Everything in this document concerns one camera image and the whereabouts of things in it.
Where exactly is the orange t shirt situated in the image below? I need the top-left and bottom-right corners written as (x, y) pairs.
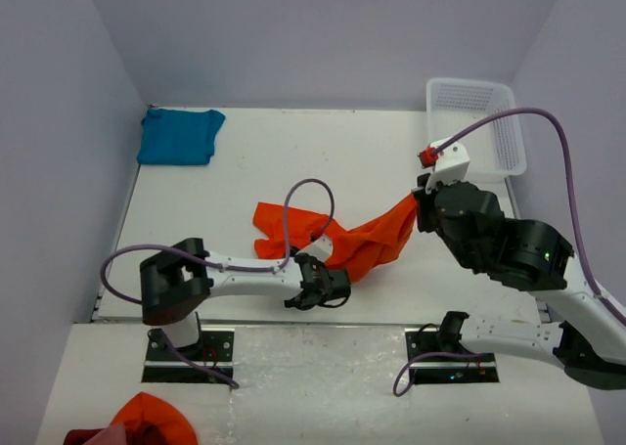
top-left (252, 195), bottom-right (418, 283)

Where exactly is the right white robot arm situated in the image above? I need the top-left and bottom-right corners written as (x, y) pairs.
top-left (413, 174), bottom-right (625, 391)

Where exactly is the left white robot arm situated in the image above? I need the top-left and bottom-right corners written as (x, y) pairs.
top-left (140, 237), bottom-right (351, 329)

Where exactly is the white plastic basket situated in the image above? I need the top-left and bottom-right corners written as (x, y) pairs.
top-left (425, 76), bottom-right (528, 183)

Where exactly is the folded blue t shirt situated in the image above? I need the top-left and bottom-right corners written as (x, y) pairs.
top-left (136, 108), bottom-right (226, 166)

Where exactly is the orange cloth in pile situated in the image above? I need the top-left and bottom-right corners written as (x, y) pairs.
top-left (110, 392), bottom-right (199, 445)

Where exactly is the pink cloth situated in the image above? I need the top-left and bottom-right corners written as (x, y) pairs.
top-left (84, 423), bottom-right (127, 445)

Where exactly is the dark red cloth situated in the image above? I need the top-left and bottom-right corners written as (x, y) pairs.
top-left (63, 428), bottom-right (108, 445)

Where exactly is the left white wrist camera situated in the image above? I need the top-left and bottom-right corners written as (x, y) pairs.
top-left (301, 236), bottom-right (334, 262)

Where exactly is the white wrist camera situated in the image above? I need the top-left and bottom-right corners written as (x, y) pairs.
top-left (425, 139), bottom-right (470, 194)
top-left (301, 236), bottom-right (334, 262)

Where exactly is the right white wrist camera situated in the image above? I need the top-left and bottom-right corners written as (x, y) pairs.
top-left (425, 139), bottom-right (470, 194)

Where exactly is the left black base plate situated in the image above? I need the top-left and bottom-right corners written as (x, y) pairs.
top-left (141, 330), bottom-right (235, 385)

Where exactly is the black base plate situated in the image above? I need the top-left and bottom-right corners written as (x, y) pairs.
top-left (405, 325), bottom-right (500, 385)
top-left (141, 330), bottom-right (235, 385)

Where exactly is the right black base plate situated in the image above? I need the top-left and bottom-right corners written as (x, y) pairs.
top-left (405, 325), bottom-right (500, 385)

